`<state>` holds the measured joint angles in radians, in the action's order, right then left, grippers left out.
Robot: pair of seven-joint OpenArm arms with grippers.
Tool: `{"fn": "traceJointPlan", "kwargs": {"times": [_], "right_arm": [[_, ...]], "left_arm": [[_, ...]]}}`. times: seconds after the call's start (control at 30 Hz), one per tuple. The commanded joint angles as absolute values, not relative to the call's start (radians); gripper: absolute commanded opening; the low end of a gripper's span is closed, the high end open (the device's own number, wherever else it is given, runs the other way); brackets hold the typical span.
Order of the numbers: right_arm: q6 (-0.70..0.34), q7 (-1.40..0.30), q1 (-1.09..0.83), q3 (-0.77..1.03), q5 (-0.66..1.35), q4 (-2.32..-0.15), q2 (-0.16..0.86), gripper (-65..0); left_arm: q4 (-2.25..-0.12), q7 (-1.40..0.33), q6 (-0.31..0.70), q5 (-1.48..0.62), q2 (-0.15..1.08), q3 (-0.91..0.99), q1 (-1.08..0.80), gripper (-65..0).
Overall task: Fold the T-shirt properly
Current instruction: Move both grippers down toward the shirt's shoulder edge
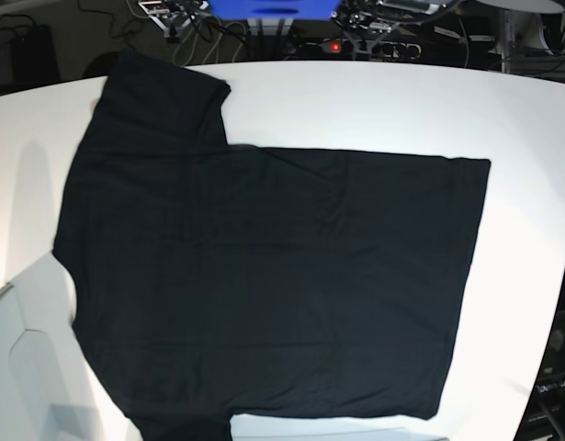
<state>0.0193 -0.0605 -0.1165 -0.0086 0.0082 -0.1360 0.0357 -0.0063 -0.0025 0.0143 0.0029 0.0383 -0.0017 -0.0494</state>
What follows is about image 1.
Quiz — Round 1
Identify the black T-shirt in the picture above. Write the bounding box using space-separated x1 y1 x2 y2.
52 51 491 440

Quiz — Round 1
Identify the black power strip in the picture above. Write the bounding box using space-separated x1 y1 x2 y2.
296 39 423 62

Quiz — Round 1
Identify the blue box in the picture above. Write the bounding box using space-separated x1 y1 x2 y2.
209 0 341 20

